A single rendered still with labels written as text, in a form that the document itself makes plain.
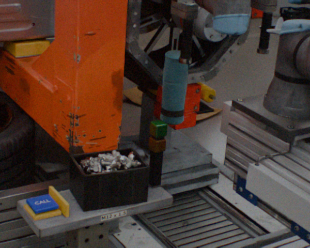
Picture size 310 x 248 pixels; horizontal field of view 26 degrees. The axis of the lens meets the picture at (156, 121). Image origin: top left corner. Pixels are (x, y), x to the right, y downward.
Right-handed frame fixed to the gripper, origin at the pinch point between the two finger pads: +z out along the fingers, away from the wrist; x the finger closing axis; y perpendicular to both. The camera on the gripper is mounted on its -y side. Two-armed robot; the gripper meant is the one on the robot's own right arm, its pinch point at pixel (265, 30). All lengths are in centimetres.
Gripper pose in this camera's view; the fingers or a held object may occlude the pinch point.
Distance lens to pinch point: 243.1
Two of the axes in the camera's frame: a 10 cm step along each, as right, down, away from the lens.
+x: 5.2, 3.6, -7.7
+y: 0.7, -9.2, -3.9
